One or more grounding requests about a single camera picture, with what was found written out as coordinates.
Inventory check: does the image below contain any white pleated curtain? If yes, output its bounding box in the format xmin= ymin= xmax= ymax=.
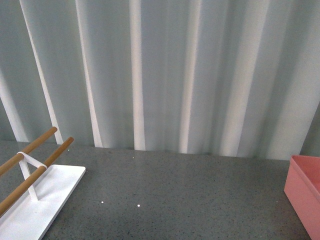
xmin=0 ymin=0 xmax=320 ymax=160

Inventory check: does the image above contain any pink plastic box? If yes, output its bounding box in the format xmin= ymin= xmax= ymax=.
xmin=284 ymin=155 xmax=320 ymax=240

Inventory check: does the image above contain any upper wooden rack rod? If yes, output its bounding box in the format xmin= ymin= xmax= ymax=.
xmin=0 ymin=126 xmax=58 ymax=176

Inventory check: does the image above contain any wooden rack rod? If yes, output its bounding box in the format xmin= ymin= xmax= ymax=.
xmin=0 ymin=126 xmax=58 ymax=176
xmin=0 ymin=137 xmax=74 ymax=217

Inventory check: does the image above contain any white towel rack base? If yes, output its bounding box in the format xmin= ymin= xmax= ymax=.
xmin=0 ymin=164 xmax=86 ymax=240

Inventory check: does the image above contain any lower wooden rack rod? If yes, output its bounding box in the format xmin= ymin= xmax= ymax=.
xmin=0 ymin=137 xmax=74 ymax=217

